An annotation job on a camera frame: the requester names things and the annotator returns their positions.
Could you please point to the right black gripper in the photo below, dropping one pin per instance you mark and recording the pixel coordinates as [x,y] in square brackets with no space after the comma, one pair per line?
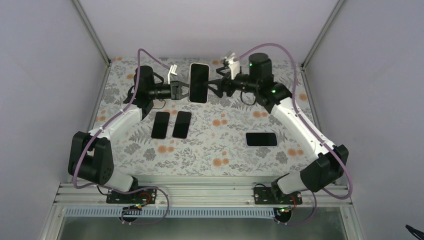
[225,80]

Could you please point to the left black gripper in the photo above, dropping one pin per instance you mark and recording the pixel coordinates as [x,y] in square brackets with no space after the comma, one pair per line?
[178,85]

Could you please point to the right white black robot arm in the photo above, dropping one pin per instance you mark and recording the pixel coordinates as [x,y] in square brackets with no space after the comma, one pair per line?
[328,161]

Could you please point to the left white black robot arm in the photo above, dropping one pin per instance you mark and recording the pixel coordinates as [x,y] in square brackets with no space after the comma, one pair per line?
[91,156]

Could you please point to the phone in grey case bottom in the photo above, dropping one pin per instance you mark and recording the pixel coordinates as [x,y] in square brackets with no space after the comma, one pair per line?
[261,139]

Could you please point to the floral table mat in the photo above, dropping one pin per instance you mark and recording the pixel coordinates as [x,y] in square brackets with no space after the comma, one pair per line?
[215,144]

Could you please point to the black object bottom corner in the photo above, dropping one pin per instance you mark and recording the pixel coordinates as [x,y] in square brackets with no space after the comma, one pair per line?
[415,232]

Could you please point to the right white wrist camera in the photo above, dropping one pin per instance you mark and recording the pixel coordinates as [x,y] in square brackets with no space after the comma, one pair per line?
[231,61]

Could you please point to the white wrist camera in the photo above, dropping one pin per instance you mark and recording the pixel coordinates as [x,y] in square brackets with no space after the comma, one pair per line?
[231,61]
[171,72]

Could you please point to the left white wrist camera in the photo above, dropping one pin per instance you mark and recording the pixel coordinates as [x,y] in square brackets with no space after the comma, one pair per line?
[171,72]

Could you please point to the aluminium rail frame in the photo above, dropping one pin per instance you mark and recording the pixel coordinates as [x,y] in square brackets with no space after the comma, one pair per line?
[197,192]

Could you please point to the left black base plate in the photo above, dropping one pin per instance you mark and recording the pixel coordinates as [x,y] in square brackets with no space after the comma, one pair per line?
[147,196]

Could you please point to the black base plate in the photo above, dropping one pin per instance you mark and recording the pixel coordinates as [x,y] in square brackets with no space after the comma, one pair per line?
[147,196]
[264,195]

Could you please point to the left aluminium corner post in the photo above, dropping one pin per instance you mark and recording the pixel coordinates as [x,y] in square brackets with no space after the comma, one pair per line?
[91,31]

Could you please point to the aluminium corner post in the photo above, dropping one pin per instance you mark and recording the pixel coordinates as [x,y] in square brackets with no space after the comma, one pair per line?
[328,23]
[91,31]

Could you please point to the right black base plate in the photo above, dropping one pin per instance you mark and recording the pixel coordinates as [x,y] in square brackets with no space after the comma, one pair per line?
[264,195]

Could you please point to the right aluminium corner post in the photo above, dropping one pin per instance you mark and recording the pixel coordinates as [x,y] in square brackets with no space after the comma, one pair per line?
[328,23]

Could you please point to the slotted grey cable duct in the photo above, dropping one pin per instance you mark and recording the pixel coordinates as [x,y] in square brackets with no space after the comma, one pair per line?
[173,212]

